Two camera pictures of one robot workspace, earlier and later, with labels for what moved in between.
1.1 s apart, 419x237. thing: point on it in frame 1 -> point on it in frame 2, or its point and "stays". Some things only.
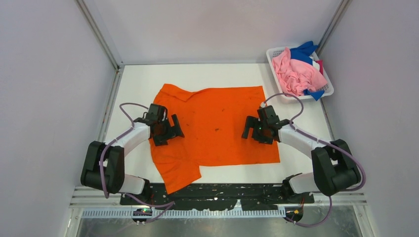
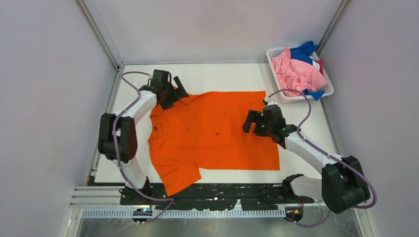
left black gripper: x=160 y=140 -> x=177 y=94
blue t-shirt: x=304 y=52 stays
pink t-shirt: x=295 y=75 stays
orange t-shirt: x=212 y=122 stays
